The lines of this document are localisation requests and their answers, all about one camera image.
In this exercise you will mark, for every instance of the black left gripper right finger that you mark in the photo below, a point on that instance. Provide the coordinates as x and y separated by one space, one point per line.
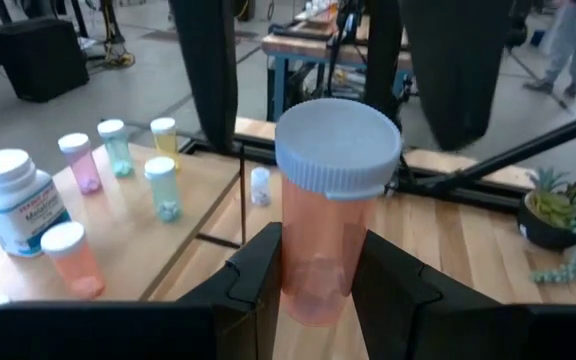
393 300

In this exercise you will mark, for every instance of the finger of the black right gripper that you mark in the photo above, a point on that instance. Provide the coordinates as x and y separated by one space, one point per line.
208 60
453 65

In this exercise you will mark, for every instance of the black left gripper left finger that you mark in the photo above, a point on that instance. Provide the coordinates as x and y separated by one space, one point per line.
248 300

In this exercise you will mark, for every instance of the yellow translucent pill bottle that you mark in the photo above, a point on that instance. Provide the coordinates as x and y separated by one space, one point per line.
165 142

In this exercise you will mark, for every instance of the orange translucent pill bottle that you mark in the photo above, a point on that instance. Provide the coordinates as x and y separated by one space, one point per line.
73 260
333 200

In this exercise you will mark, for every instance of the teal translucent pill bottle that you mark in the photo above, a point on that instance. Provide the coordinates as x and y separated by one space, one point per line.
115 150
163 187

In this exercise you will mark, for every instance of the pink translucent pill bottle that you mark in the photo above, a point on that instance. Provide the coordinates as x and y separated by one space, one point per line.
80 162

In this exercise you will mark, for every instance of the white Trader Joe's Melatonin bottle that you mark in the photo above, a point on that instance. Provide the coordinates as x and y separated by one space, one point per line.
13 200

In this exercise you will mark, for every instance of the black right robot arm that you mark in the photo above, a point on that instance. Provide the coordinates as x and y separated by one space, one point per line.
383 50

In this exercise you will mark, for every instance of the wooden shelf black metal legs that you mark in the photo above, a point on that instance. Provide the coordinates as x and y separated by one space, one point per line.
133 240

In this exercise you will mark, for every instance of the wooden table blue legs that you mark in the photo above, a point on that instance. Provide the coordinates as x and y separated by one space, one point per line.
298 49

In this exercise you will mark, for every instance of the person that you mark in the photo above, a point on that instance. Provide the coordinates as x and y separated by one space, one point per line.
575 40

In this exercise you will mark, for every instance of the black box speaker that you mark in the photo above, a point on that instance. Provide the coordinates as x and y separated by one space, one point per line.
38 60

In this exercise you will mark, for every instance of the potted succulent plant black pot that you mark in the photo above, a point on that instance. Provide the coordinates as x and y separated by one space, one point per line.
558 220

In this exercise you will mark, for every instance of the black aluminium table frame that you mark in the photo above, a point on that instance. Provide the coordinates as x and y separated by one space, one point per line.
518 147

